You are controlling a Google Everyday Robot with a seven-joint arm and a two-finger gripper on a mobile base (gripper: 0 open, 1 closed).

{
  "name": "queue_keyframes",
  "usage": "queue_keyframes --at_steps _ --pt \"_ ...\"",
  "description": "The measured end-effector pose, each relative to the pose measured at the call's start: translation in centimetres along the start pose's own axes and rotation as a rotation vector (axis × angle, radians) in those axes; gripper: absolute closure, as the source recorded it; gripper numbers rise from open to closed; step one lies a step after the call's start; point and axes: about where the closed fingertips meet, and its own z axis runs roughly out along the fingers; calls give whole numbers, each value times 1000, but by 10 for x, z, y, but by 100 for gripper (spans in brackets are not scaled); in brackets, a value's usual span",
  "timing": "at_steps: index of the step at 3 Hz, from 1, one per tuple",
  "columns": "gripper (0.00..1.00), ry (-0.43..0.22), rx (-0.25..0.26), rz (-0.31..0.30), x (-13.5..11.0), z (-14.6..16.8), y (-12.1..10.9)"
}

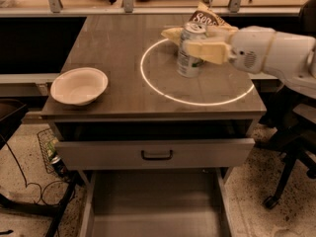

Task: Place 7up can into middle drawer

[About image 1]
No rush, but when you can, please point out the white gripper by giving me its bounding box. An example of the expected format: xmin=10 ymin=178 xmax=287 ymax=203
xmin=183 ymin=26 xmax=276 ymax=74

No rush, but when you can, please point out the green and white soda can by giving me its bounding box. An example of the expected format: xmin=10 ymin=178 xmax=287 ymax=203
xmin=177 ymin=21 xmax=206 ymax=78

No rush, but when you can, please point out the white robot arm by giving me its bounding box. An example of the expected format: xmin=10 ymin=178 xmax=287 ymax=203
xmin=183 ymin=26 xmax=316 ymax=99

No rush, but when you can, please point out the grey drawer cabinet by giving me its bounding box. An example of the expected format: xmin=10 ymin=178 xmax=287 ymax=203
xmin=39 ymin=14 xmax=268 ymax=176

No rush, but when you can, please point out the grey top drawer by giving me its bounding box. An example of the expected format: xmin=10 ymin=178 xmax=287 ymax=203
xmin=55 ymin=138 xmax=254 ymax=170

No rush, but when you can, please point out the open grey middle drawer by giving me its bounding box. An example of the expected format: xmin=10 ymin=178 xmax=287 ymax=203
xmin=78 ymin=169 xmax=236 ymax=237

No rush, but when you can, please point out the dark can in basket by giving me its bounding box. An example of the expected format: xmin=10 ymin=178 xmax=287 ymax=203
xmin=50 ymin=155 xmax=67 ymax=178

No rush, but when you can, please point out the brown chip bag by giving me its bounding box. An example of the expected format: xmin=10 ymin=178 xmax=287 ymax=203
xmin=161 ymin=2 xmax=234 ymax=45

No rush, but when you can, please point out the black office chair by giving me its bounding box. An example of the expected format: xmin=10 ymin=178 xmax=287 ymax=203
xmin=255 ymin=0 xmax=316 ymax=210

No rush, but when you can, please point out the white paper bowl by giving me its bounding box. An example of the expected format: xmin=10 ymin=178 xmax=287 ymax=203
xmin=50 ymin=67 xmax=109 ymax=106

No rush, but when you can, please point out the black stand at left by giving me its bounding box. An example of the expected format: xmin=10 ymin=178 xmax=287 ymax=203
xmin=0 ymin=99 xmax=83 ymax=237

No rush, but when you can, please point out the black drawer handle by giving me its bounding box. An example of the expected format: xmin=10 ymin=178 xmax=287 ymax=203
xmin=140 ymin=150 xmax=173 ymax=161

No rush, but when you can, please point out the wire mesh basket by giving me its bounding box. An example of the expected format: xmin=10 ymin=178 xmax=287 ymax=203
xmin=38 ymin=128 xmax=61 ymax=176

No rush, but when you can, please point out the black cable on floor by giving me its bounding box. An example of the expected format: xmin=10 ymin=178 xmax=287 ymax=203
xmin=0 ymin=133 xmax=77 ymax=207

